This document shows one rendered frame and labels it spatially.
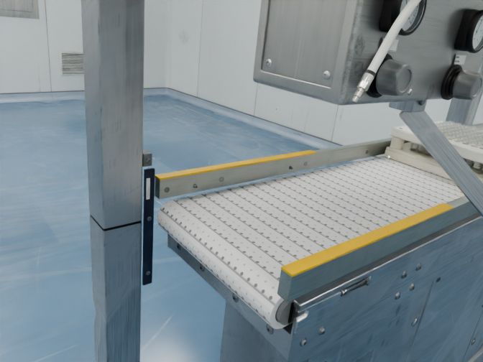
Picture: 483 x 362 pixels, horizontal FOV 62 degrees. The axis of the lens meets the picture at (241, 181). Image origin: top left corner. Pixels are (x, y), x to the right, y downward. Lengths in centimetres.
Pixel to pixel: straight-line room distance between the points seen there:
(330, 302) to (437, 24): 31
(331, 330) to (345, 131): 384
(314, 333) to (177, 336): 128
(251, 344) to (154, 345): 101
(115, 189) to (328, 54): 37
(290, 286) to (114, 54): 34
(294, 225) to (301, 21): 32
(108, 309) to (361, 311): 38
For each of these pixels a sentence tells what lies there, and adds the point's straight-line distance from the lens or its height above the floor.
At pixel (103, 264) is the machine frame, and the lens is 65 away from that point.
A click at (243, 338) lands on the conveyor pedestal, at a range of 75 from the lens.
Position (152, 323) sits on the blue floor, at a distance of 181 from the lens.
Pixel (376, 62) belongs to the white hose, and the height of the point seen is 118.
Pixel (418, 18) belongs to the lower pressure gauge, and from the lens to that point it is 35.
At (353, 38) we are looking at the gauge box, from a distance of 31.
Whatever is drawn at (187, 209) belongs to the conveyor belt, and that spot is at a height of 94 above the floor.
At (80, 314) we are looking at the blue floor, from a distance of 189.
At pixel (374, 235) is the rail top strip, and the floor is 98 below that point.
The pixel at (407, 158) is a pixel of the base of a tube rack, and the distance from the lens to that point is 97.
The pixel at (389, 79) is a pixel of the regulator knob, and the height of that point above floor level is 117.
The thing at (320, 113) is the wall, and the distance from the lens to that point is 448.
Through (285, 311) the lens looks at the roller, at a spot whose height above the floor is 92.
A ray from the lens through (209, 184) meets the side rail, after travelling 65.
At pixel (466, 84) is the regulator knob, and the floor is 117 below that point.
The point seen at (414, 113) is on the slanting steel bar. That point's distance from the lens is 50.
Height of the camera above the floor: 120
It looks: 22 degrees down
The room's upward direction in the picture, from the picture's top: 6 degrees clockwise
